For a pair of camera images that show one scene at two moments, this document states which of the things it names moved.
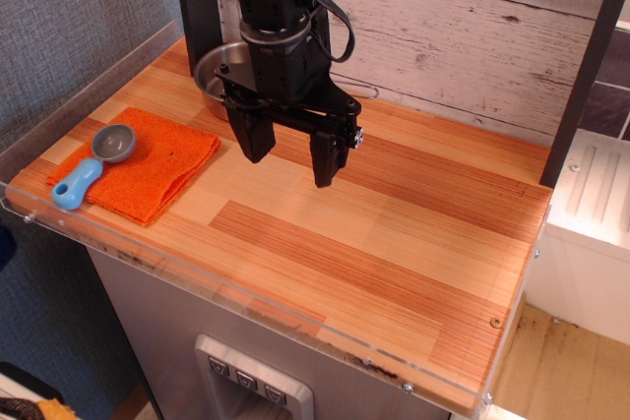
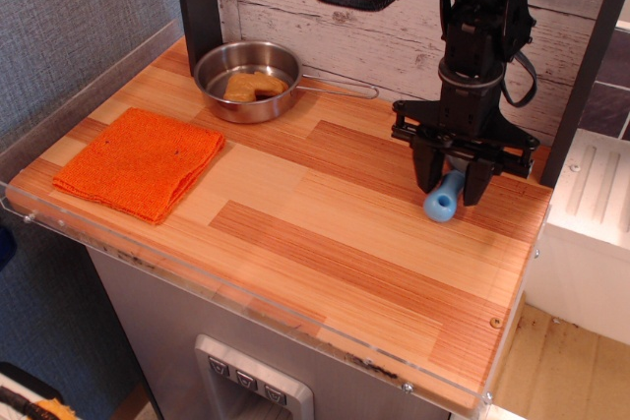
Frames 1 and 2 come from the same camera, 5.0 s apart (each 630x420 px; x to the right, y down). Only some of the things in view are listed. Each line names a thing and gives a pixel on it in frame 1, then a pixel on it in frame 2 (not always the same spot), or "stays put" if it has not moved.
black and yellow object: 26,397 stays put
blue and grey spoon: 110,144 -> 440,206
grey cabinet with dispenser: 204,356 stays put
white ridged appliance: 579,269 stays put
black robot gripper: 288,80 -> 468,126
